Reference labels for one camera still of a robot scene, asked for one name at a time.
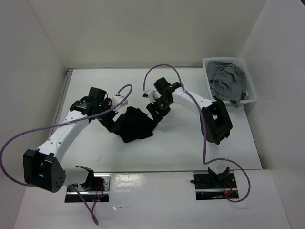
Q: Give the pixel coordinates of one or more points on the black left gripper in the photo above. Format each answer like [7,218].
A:
[108,123]

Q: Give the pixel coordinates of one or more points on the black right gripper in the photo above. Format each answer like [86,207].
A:
[152,108]

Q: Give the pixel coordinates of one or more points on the black skirt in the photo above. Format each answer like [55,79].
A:
[134,125]

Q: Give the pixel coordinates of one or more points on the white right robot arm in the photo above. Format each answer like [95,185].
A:
[215,121]

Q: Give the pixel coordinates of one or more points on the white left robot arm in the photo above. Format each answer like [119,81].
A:
[42,167]

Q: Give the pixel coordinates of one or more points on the grey skirt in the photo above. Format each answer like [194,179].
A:
[227,82]

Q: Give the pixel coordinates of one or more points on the white perforated plastic basket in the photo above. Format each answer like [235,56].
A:
[251,95]

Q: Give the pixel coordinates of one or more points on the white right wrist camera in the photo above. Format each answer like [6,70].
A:
[151,94]

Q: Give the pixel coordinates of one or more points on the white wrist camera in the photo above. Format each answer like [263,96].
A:
[151,94]
[118,102]

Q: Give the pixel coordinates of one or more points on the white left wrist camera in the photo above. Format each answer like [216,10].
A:
[118,102]

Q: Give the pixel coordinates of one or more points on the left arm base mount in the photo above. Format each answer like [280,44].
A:
[98,190]

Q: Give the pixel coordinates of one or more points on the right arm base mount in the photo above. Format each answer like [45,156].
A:
[212,186]

